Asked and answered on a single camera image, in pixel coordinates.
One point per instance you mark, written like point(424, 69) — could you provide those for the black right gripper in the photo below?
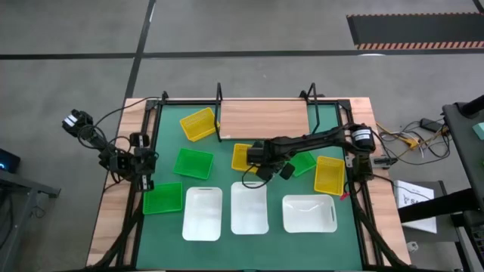
point(259, 153)

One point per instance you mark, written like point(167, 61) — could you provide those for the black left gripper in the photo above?
point(145, 162)

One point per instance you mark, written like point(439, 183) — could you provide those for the green plastic mesh basket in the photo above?
point(304, 163)
point(193, 163)
point(162, 198)

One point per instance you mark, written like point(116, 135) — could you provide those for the yellow plastic mesh basket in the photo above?
point(239, 156)
point(329, 175)
point(198, 124)

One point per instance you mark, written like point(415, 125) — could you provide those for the white plastic bin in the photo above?
point(308, 215)
point(202, 215)
point(249, 209)

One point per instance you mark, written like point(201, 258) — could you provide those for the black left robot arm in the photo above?
point(113, 160)

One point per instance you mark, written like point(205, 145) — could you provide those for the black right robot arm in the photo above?
point(310, 141)

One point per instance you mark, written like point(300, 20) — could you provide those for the red tag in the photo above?
point(345, 196)

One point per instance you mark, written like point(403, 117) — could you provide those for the grey metal stand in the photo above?
point(22, 181)

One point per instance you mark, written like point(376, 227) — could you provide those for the white cardboard box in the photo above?
point(408, 190)

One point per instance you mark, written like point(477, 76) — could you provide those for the black device with blue light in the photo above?
point(9, 160)

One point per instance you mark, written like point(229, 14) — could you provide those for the small white block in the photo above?
point(412, 247)

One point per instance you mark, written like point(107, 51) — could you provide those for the black power adapter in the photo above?
point(429, 124)

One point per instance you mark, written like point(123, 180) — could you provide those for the black desk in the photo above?
point(465, 151)

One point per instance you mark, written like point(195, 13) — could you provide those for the black floor mat striped edge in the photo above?
point(416, 30)

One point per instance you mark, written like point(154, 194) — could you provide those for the teal box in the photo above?
point(479, 131)

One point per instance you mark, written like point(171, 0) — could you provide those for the wooden shelf with black frame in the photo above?
point(264, 119)

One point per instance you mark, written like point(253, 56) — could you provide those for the black metal table frame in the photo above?
point(189, 102)

